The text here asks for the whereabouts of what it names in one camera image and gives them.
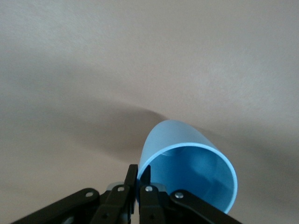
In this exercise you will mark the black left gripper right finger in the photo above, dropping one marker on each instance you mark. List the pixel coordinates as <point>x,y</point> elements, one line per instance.
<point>150,205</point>

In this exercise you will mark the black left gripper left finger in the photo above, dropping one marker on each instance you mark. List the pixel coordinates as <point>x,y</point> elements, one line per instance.
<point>121,205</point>

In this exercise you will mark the light blue plastic cup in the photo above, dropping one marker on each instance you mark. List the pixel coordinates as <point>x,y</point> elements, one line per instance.
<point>187,140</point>

